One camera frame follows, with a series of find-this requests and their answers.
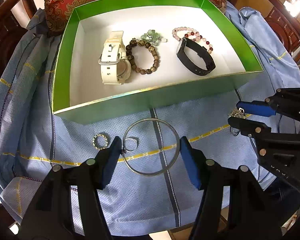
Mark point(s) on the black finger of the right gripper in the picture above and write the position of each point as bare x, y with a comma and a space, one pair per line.
248, 127

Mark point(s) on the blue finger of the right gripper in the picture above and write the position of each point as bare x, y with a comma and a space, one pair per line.
259, 108

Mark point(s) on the green cardboard box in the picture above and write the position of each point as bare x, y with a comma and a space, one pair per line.
152, 30

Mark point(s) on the light blue cloth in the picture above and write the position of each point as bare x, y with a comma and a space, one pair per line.
33, 140

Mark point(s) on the gold flower brooch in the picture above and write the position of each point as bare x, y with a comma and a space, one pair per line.
236, 113

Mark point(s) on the white wristwatch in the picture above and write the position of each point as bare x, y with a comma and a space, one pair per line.
115, 67

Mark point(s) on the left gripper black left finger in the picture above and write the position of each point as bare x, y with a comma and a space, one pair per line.
106, 161

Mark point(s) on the silver bangle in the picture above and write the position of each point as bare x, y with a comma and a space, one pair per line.
150, 147

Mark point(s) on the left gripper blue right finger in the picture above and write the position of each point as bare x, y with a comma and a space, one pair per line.
194, 161

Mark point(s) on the black wristwatch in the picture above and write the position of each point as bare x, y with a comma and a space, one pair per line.
195, 57

